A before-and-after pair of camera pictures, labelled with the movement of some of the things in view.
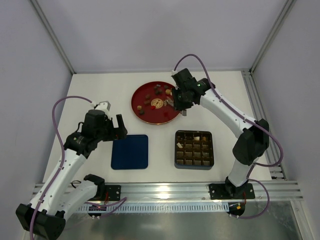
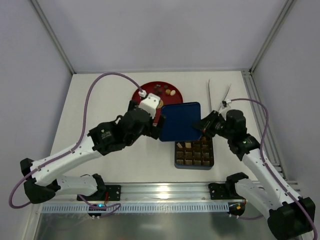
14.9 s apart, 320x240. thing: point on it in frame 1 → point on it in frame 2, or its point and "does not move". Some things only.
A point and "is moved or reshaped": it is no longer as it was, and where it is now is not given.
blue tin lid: x=131 y=153 → x=178 y=125
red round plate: x=152 y=102 does not move
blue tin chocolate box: x=194 y=150 does not move
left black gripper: x=115 y=130 → x=155 y=125
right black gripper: x=181 y=101 → x=210 y=124
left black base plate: x=114 y=192 does not move
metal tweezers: x=169 y=100 is moved or reshaped
